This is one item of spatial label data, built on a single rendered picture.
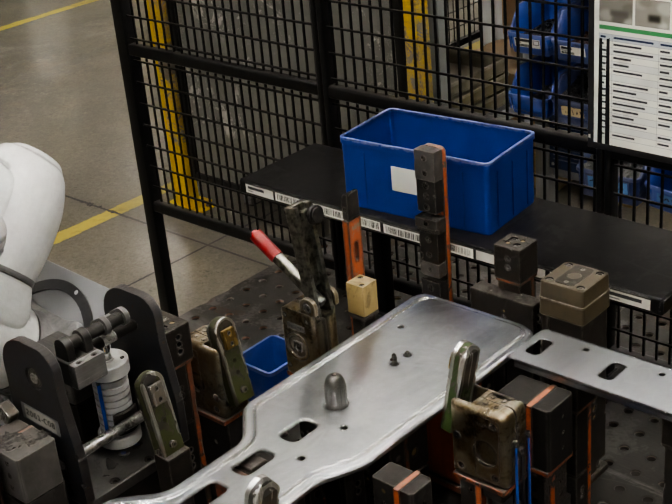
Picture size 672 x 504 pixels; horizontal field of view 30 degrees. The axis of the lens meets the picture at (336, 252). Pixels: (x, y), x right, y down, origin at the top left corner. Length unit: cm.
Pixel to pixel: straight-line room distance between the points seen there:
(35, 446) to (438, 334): 63
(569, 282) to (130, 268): 281
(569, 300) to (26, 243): 88
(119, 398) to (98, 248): 301
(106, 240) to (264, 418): 309
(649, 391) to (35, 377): 81
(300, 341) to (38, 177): 54
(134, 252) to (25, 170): 253
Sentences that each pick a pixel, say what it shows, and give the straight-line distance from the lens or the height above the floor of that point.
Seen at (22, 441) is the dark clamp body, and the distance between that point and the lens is 163.
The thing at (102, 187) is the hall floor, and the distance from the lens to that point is 526.
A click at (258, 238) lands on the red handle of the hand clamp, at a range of 190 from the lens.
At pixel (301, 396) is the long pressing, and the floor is 100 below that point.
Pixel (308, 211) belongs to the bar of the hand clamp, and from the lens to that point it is 179.
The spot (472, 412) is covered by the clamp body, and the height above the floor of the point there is 104.
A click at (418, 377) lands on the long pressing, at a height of 100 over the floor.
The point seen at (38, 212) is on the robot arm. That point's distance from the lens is 212.
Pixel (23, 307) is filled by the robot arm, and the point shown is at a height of 100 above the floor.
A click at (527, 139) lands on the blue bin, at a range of 216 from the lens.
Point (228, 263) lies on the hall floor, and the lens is 444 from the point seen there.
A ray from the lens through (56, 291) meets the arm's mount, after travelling 228.
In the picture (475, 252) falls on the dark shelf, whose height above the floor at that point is 102.
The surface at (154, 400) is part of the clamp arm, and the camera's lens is 166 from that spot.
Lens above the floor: 194
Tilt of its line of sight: 26 degrees down
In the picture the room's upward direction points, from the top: 5 degrees counter-clockwise
